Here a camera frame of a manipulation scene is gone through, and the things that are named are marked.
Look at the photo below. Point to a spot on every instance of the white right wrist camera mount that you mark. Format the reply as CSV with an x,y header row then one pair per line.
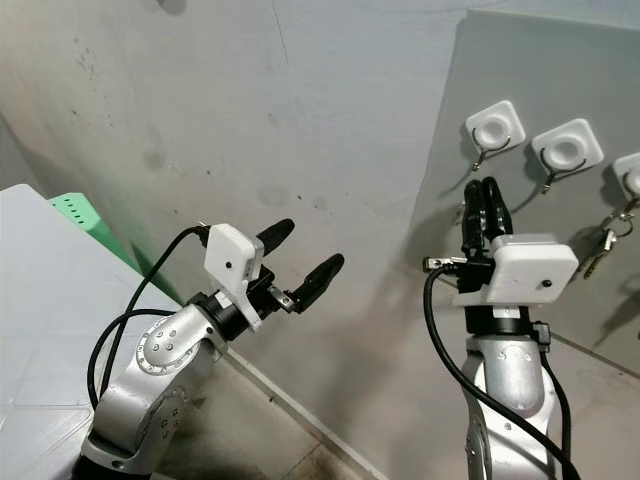
x,y
530,268

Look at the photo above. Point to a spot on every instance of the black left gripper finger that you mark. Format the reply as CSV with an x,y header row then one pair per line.
x,y
320,276
276,234

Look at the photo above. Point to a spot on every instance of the grey wall board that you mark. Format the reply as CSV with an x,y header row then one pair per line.
x,y
540,60

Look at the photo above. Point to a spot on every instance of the white square wall hook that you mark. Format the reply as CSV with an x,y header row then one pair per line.
x,y
495,125
567,148
628,175

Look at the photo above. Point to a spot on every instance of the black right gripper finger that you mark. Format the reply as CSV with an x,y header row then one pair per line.
x,y
497,212
473,215

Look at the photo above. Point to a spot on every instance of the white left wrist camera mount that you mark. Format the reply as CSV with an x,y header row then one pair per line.
x,y
232,262

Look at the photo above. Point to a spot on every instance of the green plastic crate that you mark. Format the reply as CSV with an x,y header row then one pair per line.
x,y
85,215

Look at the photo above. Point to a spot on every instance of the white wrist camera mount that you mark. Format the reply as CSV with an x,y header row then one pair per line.
x,y
232,262
530,268

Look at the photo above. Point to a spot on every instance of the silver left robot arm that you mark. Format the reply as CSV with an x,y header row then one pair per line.
x,y
155,370

